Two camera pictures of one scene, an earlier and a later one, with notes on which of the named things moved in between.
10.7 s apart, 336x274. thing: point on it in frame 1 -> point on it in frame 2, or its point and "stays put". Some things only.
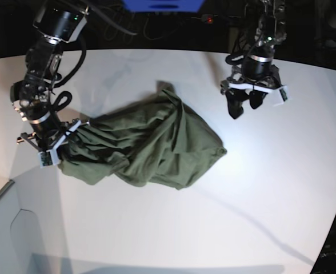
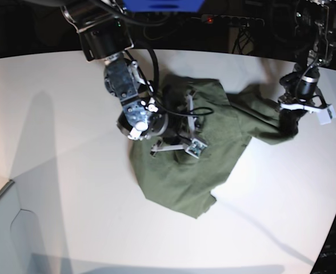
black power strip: x=218 y=19 stays put
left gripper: x=52 y=144 -> x=194 y=146
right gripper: x=235 y=88 -> x=288 y=119
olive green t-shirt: x=160 y=140 -> x=226 y=122
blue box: x=162 y=5 stays put
